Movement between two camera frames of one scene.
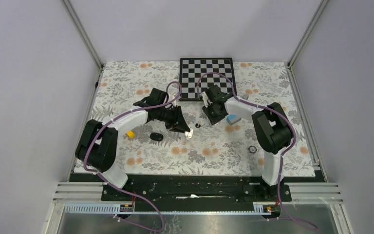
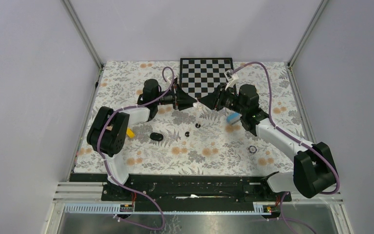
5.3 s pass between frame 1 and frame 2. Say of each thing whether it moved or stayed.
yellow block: stayed
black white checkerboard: stayed
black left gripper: moved
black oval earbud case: stayed
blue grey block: stayed
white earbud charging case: moved
